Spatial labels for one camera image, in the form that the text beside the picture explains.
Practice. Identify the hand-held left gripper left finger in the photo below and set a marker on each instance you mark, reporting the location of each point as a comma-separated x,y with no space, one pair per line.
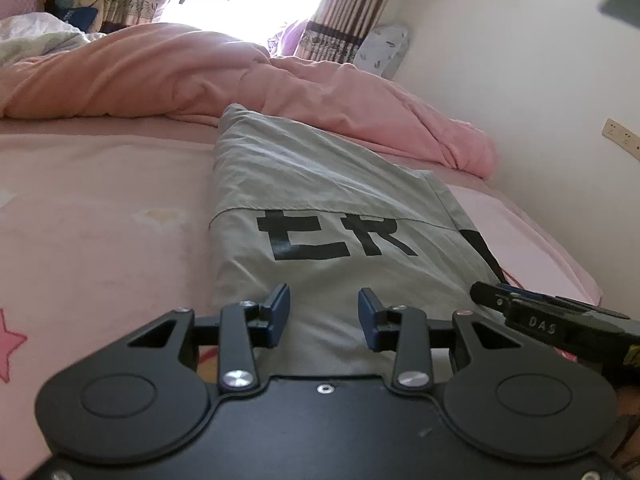
278,312

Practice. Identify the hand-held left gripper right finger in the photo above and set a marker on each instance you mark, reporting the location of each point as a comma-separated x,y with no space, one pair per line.
369,317

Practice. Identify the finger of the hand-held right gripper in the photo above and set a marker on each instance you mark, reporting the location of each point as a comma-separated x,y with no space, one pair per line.
487,295
590,306

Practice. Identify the grey garment with black print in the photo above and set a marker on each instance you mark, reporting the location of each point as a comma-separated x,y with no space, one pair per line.
320,210

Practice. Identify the person's right forearm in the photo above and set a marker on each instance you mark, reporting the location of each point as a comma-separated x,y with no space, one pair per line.
629,425

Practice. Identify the pink bed sheet with stars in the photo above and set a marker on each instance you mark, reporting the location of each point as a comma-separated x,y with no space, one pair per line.
100,220

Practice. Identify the white patterned pillow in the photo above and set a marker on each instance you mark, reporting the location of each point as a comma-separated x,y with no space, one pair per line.
382,50

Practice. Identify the pink quilt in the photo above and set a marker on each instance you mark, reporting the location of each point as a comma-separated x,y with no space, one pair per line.
165,70

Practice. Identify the purple cloth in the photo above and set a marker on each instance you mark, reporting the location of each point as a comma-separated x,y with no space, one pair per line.
290,37

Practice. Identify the white floral quilt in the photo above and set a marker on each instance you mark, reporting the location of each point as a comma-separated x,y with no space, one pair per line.
35,35

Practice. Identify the white wall socket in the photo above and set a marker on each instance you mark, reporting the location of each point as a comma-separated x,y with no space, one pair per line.
622,136

